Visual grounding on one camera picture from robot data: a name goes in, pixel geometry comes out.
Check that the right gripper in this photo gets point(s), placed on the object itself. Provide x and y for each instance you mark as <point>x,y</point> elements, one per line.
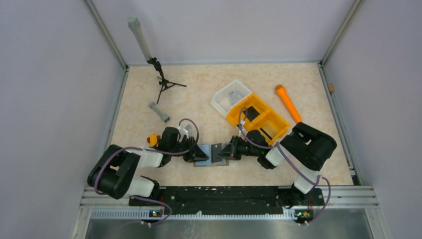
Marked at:
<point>231,151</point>

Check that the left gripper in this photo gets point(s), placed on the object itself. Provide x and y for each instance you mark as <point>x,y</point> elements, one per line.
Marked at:
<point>198,154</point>

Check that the grey leather card holder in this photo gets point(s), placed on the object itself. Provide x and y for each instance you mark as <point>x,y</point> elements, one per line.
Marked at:
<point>208,163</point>

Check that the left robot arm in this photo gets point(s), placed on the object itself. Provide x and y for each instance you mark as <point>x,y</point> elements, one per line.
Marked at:
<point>114,173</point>

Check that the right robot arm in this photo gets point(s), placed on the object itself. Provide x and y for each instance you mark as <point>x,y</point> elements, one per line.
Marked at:
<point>305,149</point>

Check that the black card in yellow bin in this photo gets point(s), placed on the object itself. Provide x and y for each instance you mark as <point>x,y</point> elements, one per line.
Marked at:
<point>250,114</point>

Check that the yellow plastic bin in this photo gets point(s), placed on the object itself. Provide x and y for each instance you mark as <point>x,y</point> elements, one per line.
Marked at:
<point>267,115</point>

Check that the yellow toy brick car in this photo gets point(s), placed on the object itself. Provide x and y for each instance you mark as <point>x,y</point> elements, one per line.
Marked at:
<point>153,140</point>

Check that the white plastic bin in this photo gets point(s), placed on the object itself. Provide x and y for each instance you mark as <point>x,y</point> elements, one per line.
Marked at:
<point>220,99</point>

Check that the grey plastic bolt tool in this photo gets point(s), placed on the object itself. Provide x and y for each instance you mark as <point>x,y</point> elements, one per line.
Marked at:
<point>163,116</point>

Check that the black mini tripod with tube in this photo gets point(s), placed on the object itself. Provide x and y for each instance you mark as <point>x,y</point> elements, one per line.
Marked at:
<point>135,27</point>

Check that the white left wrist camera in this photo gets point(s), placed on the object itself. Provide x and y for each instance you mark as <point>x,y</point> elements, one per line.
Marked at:
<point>187,129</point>

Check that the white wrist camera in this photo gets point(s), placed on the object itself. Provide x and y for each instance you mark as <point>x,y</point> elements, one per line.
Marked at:
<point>241,124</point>
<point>187,129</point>

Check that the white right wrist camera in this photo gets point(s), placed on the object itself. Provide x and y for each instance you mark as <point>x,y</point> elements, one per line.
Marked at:
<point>241,124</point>

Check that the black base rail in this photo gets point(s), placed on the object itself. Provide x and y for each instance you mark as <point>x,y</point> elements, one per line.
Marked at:
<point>236,200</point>

